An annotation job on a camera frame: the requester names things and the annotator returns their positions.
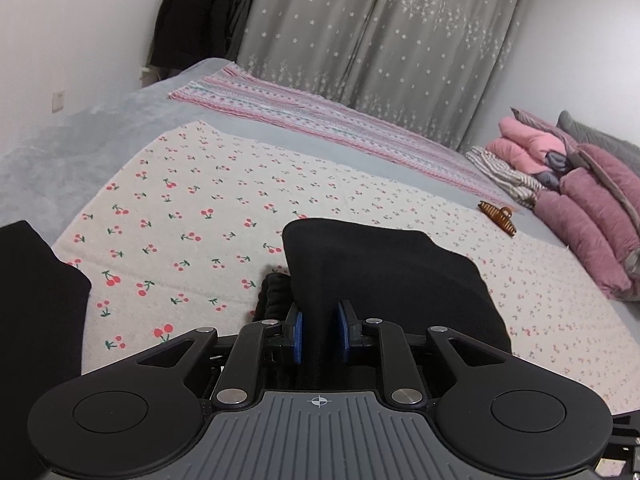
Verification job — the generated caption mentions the pink velvet pillow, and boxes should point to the pink velvet pillow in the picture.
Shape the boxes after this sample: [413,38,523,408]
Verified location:
[532,142,640,302]

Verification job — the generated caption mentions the grey-blue fleece blanket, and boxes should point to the grey-blue fleece blanket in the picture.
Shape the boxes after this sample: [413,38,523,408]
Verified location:
[0,57,640,376]

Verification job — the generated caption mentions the black pants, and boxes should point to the black pants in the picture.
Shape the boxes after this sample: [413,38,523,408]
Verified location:
[250,217,513,361]

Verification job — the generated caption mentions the brown hair claw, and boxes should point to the brown hair claw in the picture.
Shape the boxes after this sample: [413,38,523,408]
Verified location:
[476,200,519,237]

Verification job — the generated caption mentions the grey star-print curtain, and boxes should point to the grey star-print curtain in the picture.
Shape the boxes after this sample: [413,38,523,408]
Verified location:
[235,0,538,153]

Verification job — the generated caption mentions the grey quilted pillow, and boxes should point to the grey quilted pillow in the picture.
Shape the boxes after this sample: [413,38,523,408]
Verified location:
[556,110,640,162]

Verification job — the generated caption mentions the cherry-print bed sheet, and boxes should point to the cherry-print bed sheet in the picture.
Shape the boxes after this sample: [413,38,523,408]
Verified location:
[52,120,632,417]

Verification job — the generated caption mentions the grey striped cloth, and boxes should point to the grey striped cloth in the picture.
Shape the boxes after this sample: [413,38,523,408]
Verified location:
[465,146,549,211]

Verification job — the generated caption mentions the pink striped sheet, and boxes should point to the pink striped sheet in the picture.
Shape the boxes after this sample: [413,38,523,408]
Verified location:
[169,64,507,207]

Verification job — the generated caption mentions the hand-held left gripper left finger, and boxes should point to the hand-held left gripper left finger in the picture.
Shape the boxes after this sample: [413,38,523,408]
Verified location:
[135,302,306,411]

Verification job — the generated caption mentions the black hanging coat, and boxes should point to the black hanging coat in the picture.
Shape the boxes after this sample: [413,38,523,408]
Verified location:
[150,0,241,71]

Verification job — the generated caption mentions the grey hanging jacket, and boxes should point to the grey hanging jacket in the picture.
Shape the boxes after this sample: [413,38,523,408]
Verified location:
[225,0,255,62]

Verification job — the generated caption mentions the black folded garment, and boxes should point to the black folded garment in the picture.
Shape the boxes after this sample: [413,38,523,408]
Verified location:
[0,220,93,480]

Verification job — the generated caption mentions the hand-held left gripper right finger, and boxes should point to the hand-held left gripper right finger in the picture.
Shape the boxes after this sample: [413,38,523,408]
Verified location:
[336,300,516,409]

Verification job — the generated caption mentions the pink fleece garment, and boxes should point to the pink fleece garment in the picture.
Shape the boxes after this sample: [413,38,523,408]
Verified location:
[485,116,577,177]

